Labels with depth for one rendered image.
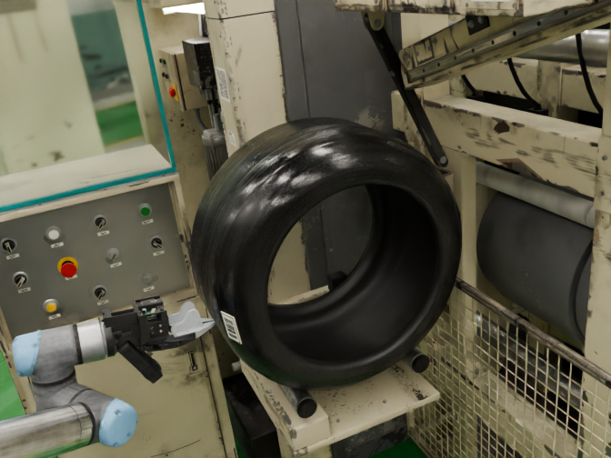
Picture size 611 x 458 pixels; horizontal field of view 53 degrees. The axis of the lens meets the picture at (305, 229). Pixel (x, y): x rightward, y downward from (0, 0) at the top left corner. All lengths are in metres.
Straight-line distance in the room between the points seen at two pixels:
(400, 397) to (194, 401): 0.75
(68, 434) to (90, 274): 0.77
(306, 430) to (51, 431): 0.53
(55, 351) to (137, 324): 0.15
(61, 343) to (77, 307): 0.64
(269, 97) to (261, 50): 0.11
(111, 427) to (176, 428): 0.93
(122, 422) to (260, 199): 0.45
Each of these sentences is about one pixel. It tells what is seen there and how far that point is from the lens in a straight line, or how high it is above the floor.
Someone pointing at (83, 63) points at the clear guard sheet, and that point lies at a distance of 1.62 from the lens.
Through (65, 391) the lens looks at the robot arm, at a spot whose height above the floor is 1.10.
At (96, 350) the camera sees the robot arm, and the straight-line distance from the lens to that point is 1.19.
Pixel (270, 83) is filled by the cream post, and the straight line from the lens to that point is 1.43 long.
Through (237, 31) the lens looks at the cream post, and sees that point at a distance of 1.40.
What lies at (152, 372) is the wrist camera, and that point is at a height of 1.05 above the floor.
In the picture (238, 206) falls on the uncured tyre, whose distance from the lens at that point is 1.11.
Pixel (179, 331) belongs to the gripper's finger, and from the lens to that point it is 1.22.
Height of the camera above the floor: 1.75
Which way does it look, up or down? 23 degrees down
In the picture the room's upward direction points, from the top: 7 degrees counter-clockwise
